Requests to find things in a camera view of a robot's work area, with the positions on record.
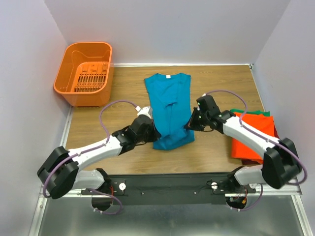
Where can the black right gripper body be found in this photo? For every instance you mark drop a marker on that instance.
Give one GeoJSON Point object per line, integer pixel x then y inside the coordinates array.
{"type": "Point", "coordinates": [198, 120]}

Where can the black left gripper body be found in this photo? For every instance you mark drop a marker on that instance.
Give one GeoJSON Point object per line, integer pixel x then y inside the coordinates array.
{"type": "Point", "coordinates": [150, 135]}

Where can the blue t-shirt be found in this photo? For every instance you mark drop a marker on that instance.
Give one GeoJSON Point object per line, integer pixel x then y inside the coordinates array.
{"type": "Point", "coordinates": [169, 97]}

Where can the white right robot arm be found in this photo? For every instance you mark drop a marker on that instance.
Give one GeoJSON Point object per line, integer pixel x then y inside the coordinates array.
{"type": "Point", "coordinates": [280, 160]}

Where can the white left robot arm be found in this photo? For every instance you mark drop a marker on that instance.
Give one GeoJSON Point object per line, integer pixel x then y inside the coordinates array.
{"type": "Point", "coordinates": [59, 173]}

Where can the orange folded t-shirt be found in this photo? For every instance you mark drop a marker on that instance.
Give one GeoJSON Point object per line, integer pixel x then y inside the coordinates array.
{"type": "Point", "coordinates": [248, 147]}

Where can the green folded t-shirt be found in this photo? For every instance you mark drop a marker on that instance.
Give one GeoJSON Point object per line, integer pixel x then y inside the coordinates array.
{"type": "Point", "coordinates": [258, 112]}

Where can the orange plastic basket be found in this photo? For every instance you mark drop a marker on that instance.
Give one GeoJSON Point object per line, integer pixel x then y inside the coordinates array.
{"type": "Point", "coordinates": [85, 74]}

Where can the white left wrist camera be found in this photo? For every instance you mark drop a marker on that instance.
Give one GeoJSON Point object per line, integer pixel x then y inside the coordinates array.
{"type": "Point", "coordinates": [146, 111]}

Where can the black mounting base plate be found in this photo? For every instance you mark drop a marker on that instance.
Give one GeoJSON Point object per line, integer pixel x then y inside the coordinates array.
{"type": "Point", "coordinates": [173, 189]}

